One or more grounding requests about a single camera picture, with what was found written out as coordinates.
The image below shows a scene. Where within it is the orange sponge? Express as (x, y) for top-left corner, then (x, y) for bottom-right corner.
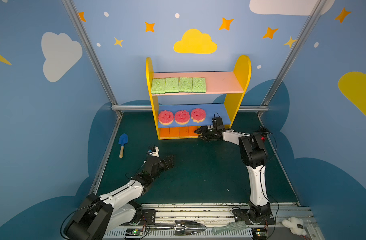
(160, 128), (170, 139)
(169, 128), (179, 138)
(179, 127), (190, 138)
(189, 126), (199, 138)

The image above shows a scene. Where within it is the aluminium rail base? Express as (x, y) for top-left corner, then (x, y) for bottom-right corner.
(103, 203), (324, 240)

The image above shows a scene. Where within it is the right green circuit board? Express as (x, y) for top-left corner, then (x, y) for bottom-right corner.
(252, 228), (268, 240)

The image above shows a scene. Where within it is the green sponge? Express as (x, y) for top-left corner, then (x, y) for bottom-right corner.
(151, 78), (166, 95)
(179, 77), (193, 93)
(165, 77), (179, 94)
(192, 78), (207, 93)

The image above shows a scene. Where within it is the pale green brush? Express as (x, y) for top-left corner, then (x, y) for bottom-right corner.
(212, 221), (247, 235)

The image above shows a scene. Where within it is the pink smiley sponge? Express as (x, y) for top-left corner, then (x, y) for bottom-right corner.
(158, 111), (174, 126)
(191, 108), (207, 123)
(174, 110), (191, 125)

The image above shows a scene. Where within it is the pink smiley sponge front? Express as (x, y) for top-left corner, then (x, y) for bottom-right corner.
(174, 110), (191, 125)

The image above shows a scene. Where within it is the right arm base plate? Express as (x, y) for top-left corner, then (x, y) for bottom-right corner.
(231, 207), (276, 225)

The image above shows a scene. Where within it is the yellow shelf with coloured boards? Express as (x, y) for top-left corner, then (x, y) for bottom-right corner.
(146, 55), (252, 140)

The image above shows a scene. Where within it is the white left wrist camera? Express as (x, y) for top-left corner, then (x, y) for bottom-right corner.
(147, 146), (159, 158)

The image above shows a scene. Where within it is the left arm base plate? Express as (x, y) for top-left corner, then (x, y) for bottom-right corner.
(126, 210), (156, 226)

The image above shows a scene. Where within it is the blue toy shovel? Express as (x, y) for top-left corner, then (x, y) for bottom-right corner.
(119, 134), (128, 158)

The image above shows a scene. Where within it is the silver metal trowel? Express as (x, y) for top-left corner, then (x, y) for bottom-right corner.
(147, 220), (208, 236)

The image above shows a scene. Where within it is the white plush toy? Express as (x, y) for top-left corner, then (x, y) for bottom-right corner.
(282, 217), (307, 236)

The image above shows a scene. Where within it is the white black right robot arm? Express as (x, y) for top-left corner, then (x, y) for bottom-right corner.
(194, 118), (271, 211)

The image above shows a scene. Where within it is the left green circuit board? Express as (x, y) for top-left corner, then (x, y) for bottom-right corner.
(124, 229), (143, 239)

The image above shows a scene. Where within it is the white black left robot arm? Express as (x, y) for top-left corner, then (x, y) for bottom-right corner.
(60, 155), (175, 240)

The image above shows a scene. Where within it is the green circuit board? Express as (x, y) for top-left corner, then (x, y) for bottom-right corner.
(124, 229), (143, 239)
(252, 228), (268, 240)

